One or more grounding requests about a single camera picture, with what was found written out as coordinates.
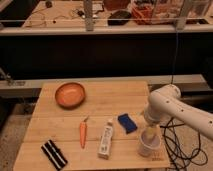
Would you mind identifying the white ceramic cup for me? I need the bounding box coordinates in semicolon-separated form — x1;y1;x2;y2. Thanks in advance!
138;130;161;157

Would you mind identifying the grey metal post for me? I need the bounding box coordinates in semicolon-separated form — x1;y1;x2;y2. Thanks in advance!
83;0;94;31
175;0;192;30

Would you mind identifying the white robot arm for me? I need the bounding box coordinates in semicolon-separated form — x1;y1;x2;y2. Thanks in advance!
144;84;213;141

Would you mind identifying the grey metal post right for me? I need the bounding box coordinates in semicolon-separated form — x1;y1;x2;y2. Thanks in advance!
175;0;192;30

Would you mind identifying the black cable on floor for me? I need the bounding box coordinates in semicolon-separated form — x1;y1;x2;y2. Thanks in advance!
159;117;209;171

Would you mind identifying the orange carrot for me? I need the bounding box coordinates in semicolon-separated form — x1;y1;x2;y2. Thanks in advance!
79;117;89;149

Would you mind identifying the black white striped block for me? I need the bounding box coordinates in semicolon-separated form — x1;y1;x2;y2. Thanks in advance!
41;140;68;171

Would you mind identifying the black bag on bench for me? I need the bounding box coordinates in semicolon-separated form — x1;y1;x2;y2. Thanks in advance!
107;10;131;26

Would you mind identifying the orange ceramic bowl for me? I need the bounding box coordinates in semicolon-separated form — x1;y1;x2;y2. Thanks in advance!
55;82;86;108

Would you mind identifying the white tube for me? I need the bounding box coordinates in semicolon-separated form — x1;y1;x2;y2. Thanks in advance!
98;119;113;160

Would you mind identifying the orange crate on bench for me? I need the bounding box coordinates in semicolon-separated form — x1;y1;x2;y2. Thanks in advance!
131;4;153;25

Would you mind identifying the blue sponge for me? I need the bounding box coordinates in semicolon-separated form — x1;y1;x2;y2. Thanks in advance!
118;113;137;134

